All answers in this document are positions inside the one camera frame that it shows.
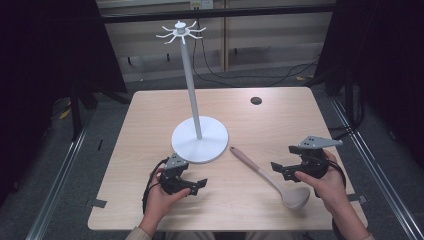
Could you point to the metal floor rail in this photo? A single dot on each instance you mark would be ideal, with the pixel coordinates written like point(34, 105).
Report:
point(56, 186)
point(380, 180)

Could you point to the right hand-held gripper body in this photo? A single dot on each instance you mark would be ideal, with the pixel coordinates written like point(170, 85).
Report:
point(313, 160)

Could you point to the dark round table grommet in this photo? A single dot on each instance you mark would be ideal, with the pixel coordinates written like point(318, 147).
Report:
point(256, 100)

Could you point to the wooden vertical post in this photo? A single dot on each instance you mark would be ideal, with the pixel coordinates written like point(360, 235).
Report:
point(225, 36)

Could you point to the black horizontal bar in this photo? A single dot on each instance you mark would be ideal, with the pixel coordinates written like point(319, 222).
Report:
point(216, 14)

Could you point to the grey table edge bracket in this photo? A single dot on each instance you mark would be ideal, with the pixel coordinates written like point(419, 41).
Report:
point(358, 198)
point(96, 203)

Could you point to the black metal stand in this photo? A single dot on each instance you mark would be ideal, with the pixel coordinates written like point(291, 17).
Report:
point(76, 110)

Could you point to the person's right hand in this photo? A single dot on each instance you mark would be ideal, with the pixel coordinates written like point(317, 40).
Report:
point(328, 188)

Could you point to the white utensil rack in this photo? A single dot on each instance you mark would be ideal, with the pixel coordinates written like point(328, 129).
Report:
point(199, 136)

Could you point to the white wall socket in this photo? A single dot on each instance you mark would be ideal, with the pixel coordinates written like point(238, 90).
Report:
point(201, 4)

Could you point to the black curtain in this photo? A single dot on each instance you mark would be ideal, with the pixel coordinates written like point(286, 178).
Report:
point(386, 60)
point(50, 66)

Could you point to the person's left hand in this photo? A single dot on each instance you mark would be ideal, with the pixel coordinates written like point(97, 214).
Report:
point(160, 203)

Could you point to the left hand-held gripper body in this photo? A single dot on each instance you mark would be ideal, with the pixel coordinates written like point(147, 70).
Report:
point(175, 171)

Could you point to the pink ladle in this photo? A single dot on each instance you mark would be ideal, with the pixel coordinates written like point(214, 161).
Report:
point(266, 178)

